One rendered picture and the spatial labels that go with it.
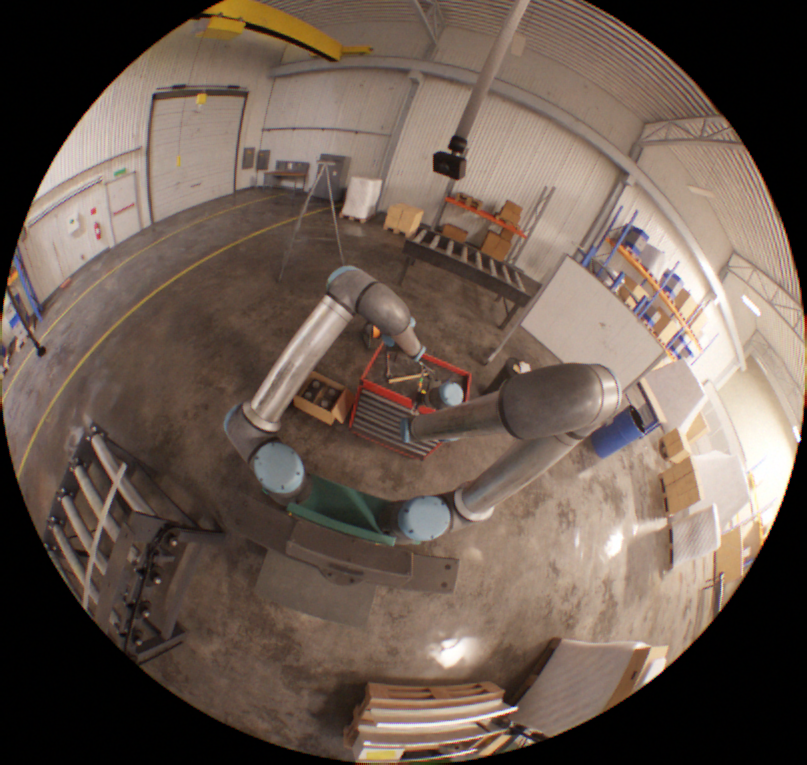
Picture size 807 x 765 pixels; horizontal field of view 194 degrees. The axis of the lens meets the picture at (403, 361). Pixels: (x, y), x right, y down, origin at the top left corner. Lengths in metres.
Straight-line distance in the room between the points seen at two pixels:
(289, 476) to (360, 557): 0.51
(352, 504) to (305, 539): 0.74
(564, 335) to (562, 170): 6.95
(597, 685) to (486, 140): 11.02
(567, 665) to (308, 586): 2.79
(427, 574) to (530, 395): 0.30
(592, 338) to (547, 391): 3.06
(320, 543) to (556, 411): 0.34
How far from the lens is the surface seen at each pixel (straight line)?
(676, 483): 7.37
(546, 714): 3.37
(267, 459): 0.76
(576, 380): 0.39
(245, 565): 2.28
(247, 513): 0.37
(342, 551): 0.27
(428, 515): 0.77
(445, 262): 4.12
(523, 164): 9.05
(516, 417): 0.38
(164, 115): 10.59
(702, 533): 7.30
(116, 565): 1.45
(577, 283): 3.23
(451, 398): 0.87
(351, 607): 1.36
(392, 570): 0.27
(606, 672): 3.13
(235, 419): 0.86
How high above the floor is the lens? 2.13
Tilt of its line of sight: 46 degrees down
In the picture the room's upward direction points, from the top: 24 degrees clockwise
